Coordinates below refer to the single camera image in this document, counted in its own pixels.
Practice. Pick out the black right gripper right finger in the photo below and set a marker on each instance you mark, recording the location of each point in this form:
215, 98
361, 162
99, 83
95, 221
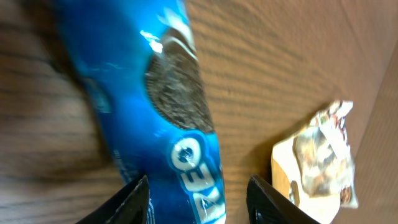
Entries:
267, 206

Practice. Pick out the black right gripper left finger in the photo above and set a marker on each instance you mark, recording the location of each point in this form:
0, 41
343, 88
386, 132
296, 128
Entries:
128, 206

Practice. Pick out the beige brown cookie bag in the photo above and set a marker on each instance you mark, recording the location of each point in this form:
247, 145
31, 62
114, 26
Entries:
313, 168

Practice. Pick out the blue Oreo cookie packet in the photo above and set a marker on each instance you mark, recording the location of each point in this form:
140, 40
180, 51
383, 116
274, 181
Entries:
138, 64

